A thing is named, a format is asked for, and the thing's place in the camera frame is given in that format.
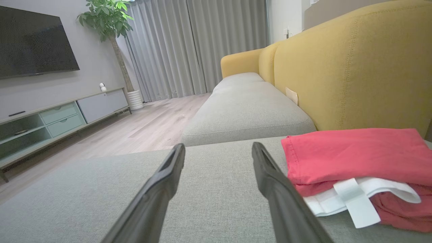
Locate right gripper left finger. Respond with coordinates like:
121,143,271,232
101,143,186,243

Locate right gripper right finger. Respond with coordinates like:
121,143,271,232
251,142,335,243

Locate red white basketball jersey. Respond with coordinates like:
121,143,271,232
281,128,432,229

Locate red shorts with white stripe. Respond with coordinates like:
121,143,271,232
371,184,432,233

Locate grey fabric ottoman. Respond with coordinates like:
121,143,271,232
0,137,432,243

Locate grey sofa seat cushion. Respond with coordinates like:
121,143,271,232
212,72,266,93
181,81,317,147

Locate white ribbed plant pot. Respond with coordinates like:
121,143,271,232
127,89,145,111

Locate beige sofa label tag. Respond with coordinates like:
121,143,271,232
286,87,299,105

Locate grey cabinet door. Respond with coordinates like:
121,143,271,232
77,89,129,124

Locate pale green cabinet drawer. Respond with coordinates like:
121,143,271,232
39,102,79,125
46,114,87,137

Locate long low television cabinet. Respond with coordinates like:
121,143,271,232
0,87,133,183

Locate grey pleated curtain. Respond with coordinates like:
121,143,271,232
116,0,270,103

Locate green leafy indoor tree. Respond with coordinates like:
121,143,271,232
77,0,136,93

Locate black flat television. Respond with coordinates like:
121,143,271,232
0,5,81,80

